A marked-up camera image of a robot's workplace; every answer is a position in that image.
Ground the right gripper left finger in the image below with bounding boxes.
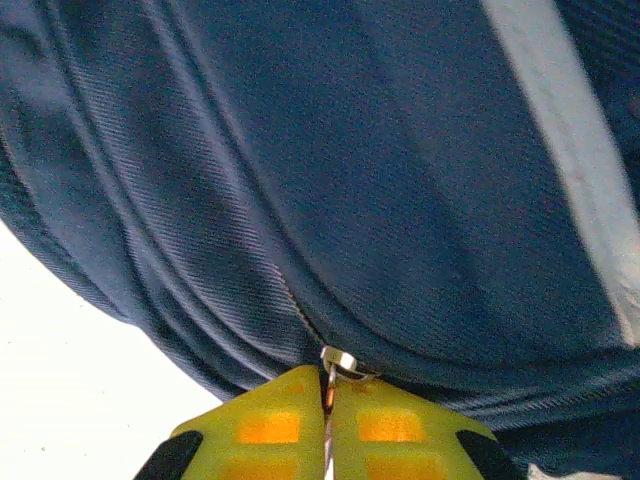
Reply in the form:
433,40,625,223
132,364,331,480

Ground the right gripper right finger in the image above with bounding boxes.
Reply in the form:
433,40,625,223
329,372,526,480

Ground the navy blue backpack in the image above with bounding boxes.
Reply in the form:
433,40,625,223
0,0,640,480

